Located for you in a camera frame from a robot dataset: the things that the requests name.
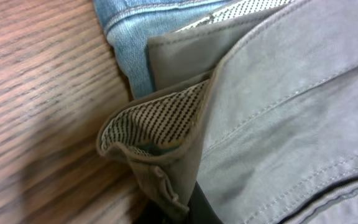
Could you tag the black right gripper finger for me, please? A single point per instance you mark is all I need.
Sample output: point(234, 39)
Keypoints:
point(200, 211)

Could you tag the grey cargo shorts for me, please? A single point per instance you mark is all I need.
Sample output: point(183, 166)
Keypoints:
point(259, 108)

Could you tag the light blue denim jeans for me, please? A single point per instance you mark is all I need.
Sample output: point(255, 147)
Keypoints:
point(127, 24)

